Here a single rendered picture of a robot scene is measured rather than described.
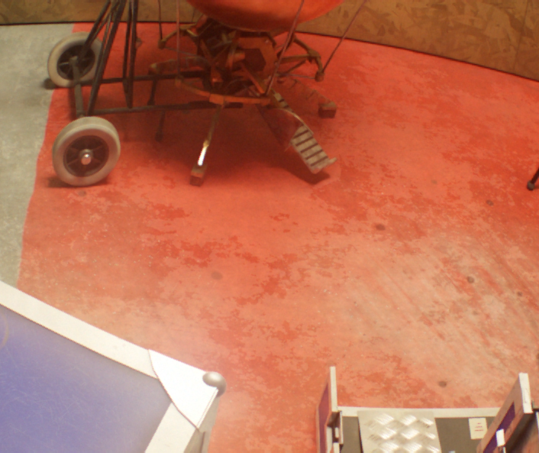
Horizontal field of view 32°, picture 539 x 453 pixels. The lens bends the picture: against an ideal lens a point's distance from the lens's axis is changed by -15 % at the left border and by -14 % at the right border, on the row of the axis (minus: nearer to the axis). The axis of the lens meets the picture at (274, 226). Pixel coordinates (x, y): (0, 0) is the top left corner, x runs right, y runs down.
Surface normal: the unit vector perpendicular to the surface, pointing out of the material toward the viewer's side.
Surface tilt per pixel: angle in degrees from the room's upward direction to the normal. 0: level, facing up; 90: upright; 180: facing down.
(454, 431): 1
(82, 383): 0
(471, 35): 90
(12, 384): 0
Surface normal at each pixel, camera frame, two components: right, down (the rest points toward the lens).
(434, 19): 0.07, 0.64
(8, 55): 0.18, -0.77
